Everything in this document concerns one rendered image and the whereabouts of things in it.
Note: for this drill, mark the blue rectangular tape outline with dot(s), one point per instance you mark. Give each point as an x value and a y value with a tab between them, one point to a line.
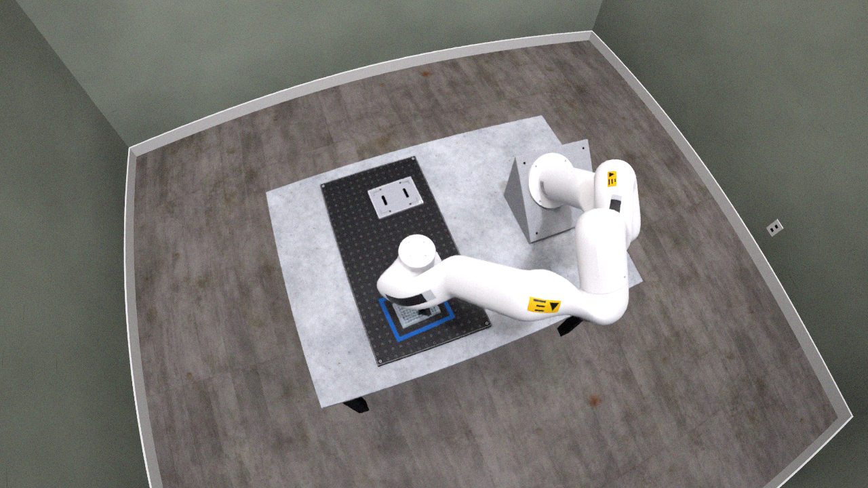
398	338

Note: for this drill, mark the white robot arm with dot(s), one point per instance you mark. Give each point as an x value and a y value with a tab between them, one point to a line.
601	241

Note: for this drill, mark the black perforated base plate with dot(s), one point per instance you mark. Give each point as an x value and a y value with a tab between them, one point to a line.
369	246

